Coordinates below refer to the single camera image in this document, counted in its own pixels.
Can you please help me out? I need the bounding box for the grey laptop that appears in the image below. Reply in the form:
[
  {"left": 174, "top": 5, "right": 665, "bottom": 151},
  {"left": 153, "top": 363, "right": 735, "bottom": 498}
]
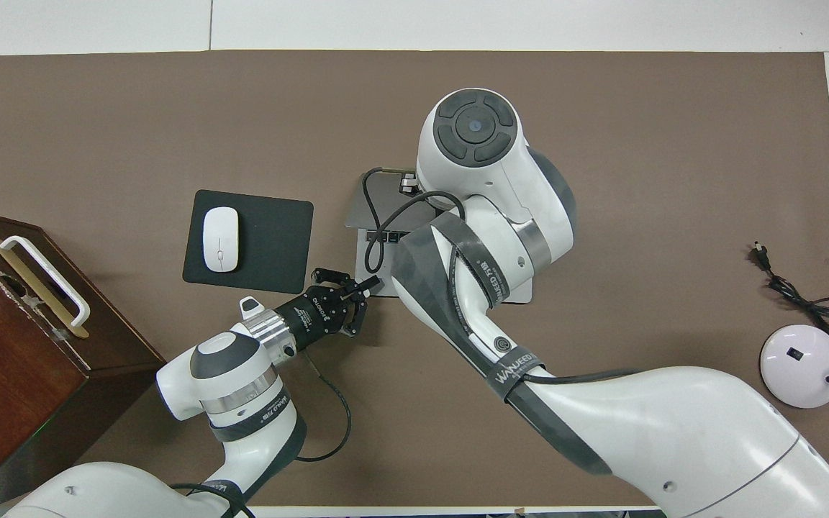
[{"left": 345, "top": 171, "right": 534, "bottom": 304}]

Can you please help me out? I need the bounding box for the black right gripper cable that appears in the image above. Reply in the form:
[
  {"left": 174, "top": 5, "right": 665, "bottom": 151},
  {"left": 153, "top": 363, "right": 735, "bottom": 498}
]
[{"left": 362, "top": 167, "right": 642, "bottom": 386}]

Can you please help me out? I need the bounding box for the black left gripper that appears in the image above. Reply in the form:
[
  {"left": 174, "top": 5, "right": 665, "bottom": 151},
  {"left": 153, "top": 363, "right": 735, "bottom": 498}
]
[{"left": 274, "top": 268, "right": 381, "bottom": 352}]

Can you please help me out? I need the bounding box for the brown table mat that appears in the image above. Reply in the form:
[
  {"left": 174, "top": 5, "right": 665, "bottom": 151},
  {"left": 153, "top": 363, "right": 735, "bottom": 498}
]
[{"left": 0, "top": 50, "right": 829, "bottom": 508}]

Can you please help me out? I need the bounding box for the white computer mouse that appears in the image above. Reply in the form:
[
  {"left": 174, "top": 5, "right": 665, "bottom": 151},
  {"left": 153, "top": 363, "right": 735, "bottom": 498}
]
[{"left": 202, "top": 206, "right": 240, "bottom": 273}]

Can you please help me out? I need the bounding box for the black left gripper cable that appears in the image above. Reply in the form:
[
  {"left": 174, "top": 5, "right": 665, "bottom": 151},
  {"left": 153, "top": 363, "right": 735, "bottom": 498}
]
[{"left": 170, "top": 351, "right": 352, "bottom": 518}]

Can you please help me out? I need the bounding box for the white box handle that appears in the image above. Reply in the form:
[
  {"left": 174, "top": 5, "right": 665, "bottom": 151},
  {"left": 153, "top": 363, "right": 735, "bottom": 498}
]
[{"left": 0, "top": 235, "right": 91, "bottom": 328}]

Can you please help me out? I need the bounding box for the white desk lamp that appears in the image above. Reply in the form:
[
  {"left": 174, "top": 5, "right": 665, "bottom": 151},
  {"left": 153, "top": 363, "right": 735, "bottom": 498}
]
[{"left": 759, "top": 277, "right": 829, "bottom": 409}]

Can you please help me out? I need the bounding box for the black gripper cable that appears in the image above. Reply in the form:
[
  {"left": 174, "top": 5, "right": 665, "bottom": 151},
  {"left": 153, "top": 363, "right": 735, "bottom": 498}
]
[
  {"left": 362, "top": 167, "right": 642, "bottom": 386},
  {"left": 170, "top": 351, "right": 352, "bottom": 518}
]

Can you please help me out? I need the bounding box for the dark wooden box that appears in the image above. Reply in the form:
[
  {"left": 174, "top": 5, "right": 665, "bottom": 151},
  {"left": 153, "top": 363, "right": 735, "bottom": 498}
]
[{"left": 0, "top": 205, "right": 166, "bottom": 508}]

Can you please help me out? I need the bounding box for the black mouse pad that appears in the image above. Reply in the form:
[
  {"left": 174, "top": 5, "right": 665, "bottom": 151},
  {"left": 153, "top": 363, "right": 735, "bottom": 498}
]
[{"left": 182, "top": 189, "right": 314, "bottom": 294}]

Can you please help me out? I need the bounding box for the black lamp power cable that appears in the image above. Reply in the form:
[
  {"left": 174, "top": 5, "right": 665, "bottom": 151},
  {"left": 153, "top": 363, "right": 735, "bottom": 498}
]
[{"left": 751, "top": 242, "right": 829, "bottom": 341}]

